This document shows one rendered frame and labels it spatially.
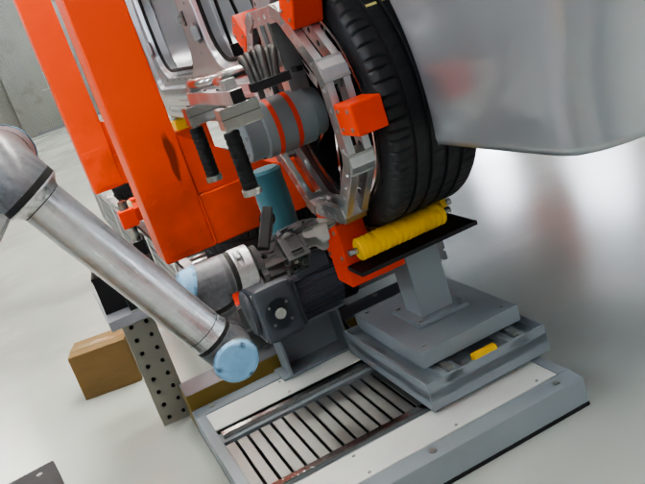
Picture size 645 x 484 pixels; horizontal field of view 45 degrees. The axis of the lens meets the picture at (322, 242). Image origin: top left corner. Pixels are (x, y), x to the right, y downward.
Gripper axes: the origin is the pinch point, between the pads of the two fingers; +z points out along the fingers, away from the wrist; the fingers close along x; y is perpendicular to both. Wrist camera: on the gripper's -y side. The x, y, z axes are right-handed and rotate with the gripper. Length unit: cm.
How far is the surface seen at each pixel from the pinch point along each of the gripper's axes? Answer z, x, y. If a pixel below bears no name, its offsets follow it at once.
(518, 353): 36, -33, 38
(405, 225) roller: 21.1, -13.2, 2.2
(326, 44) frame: 11.4, 26.5, -25.7
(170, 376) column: -41, -90, -19
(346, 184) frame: 7.0, 3.3, -5.0
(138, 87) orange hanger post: -20, -19, -73
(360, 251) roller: 7.9, -14.5, 3.1
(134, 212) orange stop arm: -23, -143, -120
